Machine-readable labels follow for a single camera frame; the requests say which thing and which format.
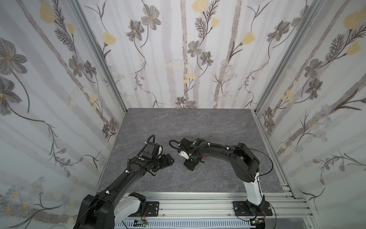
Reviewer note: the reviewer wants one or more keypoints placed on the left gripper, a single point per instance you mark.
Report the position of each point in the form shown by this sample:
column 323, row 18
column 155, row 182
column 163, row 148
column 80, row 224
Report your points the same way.
column 165, row 163

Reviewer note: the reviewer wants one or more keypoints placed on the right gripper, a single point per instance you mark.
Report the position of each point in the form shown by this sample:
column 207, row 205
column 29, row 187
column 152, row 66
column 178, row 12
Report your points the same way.
column 190, row 162

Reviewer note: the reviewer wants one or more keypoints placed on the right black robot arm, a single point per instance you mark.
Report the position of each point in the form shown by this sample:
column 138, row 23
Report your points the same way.
column 243, row 161

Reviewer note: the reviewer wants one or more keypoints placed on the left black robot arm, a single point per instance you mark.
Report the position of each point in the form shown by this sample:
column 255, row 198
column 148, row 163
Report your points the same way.
column 105, row 209

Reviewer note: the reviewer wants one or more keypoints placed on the small circuit board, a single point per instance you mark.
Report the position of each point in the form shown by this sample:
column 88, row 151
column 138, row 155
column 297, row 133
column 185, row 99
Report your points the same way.
column 140, row 223

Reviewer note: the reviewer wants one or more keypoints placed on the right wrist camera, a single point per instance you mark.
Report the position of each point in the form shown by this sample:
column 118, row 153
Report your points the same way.
column 183, row 154

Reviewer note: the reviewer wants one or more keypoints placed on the aluminium frame rail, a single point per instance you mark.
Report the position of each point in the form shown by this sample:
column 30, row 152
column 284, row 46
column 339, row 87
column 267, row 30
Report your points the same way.
column 216, row 205

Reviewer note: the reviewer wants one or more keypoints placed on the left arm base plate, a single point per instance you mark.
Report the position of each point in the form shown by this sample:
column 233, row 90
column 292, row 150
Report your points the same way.
column 148, row 209

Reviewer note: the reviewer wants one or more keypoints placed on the white slotted cable duct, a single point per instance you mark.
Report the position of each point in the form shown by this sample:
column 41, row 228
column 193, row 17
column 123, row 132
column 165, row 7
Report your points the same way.
column 185, row 224

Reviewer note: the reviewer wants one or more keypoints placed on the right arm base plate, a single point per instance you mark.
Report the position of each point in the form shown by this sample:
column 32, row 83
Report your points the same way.
column 247, row 209

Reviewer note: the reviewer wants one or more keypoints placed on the black device under rail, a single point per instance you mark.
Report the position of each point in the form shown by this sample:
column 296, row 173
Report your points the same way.
column 258, row 223

